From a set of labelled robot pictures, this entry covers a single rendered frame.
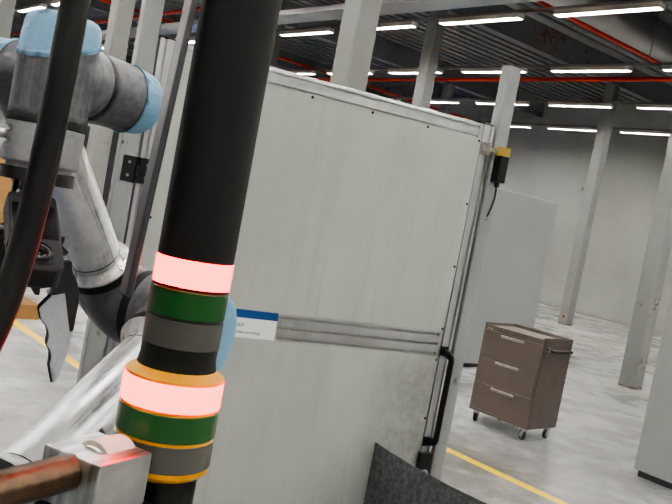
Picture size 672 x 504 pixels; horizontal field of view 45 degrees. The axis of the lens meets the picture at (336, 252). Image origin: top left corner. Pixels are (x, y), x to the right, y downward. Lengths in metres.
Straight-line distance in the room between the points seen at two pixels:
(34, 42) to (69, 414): 0.43
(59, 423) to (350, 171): 1.56
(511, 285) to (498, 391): 3.56
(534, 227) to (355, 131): 8.58
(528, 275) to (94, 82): 10.25
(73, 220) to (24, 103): 0.30
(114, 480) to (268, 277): 2.02
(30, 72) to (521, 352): 6.58
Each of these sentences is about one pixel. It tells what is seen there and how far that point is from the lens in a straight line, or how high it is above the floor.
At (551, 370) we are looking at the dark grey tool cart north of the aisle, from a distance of 7.30.
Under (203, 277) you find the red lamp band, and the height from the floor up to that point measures 1.61.
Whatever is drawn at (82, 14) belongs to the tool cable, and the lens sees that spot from 0.29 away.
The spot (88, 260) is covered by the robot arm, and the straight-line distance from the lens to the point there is 1.16.
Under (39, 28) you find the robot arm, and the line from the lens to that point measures 0.85.
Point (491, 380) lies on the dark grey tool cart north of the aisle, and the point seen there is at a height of 0.41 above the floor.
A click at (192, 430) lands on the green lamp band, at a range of 0.35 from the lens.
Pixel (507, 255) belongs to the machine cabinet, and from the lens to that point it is 10.56.
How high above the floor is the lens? 1.65
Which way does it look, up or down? 3 degrees down
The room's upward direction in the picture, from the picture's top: 11 degrees clockwise
